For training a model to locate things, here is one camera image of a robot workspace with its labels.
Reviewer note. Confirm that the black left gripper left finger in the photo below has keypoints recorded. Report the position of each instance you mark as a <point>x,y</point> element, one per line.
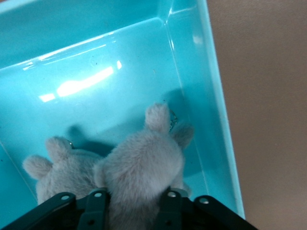
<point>60,210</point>

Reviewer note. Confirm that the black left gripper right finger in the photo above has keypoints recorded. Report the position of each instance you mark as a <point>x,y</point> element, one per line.
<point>192,215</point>

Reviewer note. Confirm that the grey plush toy animal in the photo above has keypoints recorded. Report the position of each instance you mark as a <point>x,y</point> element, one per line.
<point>64,172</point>
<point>144,163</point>

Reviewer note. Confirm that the blue plastic box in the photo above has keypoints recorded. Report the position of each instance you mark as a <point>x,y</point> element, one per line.
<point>96,48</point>

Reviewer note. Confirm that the brown table cover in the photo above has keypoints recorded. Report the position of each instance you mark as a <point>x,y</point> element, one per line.
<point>275,95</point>

